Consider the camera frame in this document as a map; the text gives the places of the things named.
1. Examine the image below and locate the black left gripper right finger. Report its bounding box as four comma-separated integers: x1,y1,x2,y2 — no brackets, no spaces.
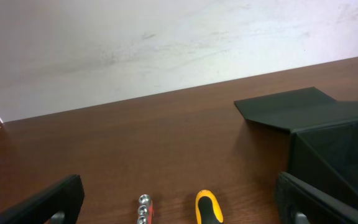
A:
274,172,358,224

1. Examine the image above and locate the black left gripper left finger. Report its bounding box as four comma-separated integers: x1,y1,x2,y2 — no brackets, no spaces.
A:
0,174,85,224

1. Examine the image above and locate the black open box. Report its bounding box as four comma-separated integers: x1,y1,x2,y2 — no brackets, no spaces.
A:
234,87,358,210

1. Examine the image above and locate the yellow black screwdriver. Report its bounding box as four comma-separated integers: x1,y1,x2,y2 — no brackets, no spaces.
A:
195,190,224,224

